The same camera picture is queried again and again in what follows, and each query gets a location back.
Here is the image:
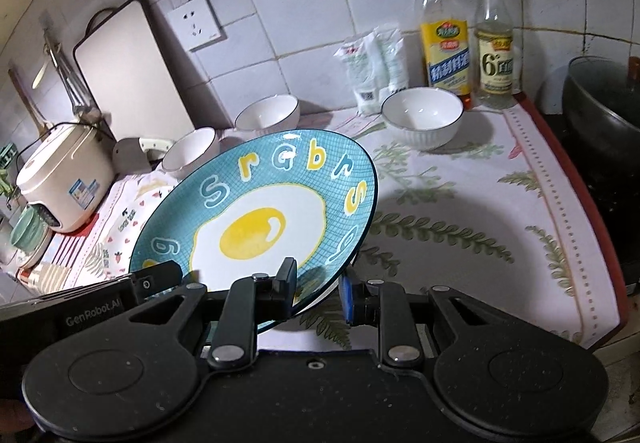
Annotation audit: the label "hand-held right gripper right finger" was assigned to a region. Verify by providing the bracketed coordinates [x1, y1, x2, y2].
[339, 269, 490, 370]

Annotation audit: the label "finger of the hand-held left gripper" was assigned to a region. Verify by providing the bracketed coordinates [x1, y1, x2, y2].
[131, 260, 185, 305]

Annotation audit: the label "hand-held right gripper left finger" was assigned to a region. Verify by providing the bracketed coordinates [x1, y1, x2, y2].
[129, 257, 299, 371]

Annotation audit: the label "white bear print plate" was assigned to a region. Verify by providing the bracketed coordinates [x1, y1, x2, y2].
[99, 172, 177, 276]

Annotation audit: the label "blue fried egg plate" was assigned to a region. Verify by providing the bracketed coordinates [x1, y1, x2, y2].
[128, 129, 378, 335]

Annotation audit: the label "white bowl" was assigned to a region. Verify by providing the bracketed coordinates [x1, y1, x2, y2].
[381, 87, 464, 152]
[234, 94, 301, 134]
[161, 127, 221, 174]

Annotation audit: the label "striped cloth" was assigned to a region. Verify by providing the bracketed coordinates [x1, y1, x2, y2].
[15, 230, 126, 296]

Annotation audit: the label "white dish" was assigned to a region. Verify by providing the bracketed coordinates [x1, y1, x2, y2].
[15, 228, 57, 272]

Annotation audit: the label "green ribbed colander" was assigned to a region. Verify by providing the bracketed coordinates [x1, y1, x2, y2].
[10, 207, 49, 254]

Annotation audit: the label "cream rice cooker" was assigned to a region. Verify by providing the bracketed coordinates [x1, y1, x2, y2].
[15, 122, 118, 234]

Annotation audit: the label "floral tablecloth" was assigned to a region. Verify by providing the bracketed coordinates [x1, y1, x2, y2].
[65, 95, 628, 354]

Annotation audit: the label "green basket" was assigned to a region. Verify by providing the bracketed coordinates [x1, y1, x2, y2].
[0, 143, 22, 200]

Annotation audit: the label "metal tongs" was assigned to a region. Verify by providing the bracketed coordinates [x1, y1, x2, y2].
[45, 39, 102, 121]

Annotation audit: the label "cream cutting board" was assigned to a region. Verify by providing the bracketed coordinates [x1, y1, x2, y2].
[73, 0, 197, 144]

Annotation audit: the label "wooden spatula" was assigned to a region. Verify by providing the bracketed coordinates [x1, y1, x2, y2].
[7, 68, 55, 134]

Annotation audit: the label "white salt bag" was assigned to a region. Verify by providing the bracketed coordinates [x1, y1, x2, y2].
[372, 23, 411, 94]
[334, 34, 391, 116]

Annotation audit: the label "yellow label oil bottle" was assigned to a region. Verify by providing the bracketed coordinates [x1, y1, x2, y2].
[414, 0, 473, 110]

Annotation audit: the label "clear vinegar bottle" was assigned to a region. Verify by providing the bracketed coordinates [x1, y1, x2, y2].
[472, 0, 516, 110]

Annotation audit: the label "black gas stove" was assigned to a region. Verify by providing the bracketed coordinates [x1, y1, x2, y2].
[542, 113, 640, 286]

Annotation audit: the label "black wok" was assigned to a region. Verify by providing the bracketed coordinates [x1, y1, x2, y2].
[562, 55, 640, 158]

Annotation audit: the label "cleaver with cream handle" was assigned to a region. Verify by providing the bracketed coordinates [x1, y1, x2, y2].
[111, 135, 175, 174]

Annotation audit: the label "white wall socket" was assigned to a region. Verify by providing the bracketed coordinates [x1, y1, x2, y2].
[166, 0, 226, 52]

